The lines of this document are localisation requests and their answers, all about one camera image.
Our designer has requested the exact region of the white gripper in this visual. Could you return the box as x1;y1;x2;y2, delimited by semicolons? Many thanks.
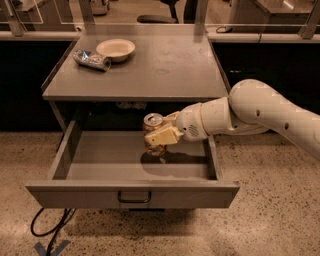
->
145;103;208;146

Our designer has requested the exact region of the orange soda can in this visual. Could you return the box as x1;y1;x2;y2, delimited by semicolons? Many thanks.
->
142;112;168;157

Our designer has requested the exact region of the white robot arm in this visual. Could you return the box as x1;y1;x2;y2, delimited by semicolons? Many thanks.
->
144;79;320;159

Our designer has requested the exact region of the open grey top drawer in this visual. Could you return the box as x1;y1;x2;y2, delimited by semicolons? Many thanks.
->
26;121;240;209

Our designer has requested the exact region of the grey metal cabinet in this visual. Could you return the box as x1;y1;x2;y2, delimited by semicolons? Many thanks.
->
40;23;232;135

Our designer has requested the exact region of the white bowl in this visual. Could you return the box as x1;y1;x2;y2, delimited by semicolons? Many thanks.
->
96;39;135;62

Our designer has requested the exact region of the black office chair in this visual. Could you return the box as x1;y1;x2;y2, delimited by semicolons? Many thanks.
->
137;0;198;24

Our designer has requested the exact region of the grey background desk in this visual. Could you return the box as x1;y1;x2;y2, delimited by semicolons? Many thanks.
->
228;0;315;34

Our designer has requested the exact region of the white counter ledge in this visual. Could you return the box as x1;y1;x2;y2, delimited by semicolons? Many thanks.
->
0;31;320;44

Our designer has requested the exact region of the black drawer handle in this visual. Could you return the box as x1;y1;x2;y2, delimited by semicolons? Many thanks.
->
117;191;152;204

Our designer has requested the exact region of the black floor cable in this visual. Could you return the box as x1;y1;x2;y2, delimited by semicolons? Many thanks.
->
30;208;77;256

